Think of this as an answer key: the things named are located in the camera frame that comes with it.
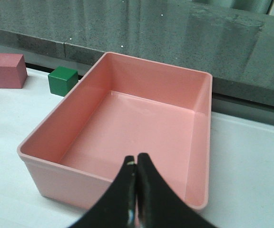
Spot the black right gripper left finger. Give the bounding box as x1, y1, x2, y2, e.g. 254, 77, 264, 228
71, 155, 137, 228

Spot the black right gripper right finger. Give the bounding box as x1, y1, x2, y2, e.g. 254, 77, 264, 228
136, 153, 215, 228

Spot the pink plastic bin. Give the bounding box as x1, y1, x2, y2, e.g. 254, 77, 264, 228
17, 52, 213, 210

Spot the right green cube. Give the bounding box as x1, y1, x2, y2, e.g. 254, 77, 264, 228
48, 66, 78, 96

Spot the pink cube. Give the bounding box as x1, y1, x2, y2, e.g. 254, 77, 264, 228
0, 53, 27, 89

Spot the grey stone ledge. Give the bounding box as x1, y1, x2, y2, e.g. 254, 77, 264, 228
0, 0, 274, 125

